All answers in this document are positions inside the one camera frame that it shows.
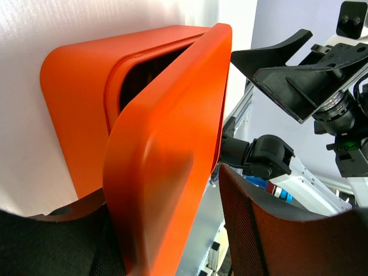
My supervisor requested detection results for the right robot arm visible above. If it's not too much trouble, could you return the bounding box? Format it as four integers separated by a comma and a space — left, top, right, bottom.
220, 29, 367, 216

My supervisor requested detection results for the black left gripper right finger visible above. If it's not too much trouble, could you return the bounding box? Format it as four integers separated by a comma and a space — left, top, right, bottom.
219, 165, 367, 275

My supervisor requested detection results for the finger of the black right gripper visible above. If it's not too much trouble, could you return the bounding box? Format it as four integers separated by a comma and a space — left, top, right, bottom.
253, 67, 345, 124
231, 29, 313, 79

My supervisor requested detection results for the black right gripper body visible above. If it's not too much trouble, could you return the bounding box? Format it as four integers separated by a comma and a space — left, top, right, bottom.
300, 43, 367, 135

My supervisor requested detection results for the orange chocolate box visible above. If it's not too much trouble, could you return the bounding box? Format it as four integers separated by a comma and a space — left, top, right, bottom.
40, 25, 207, 198

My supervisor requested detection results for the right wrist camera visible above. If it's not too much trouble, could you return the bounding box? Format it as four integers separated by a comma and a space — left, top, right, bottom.
336, 1, 367, 40

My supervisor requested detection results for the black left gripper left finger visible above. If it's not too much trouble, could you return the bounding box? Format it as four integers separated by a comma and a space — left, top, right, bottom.
1, 191, 127, 275

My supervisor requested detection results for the orange box lid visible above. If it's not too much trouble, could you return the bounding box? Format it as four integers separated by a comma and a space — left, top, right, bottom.
103, 24, 232, 275

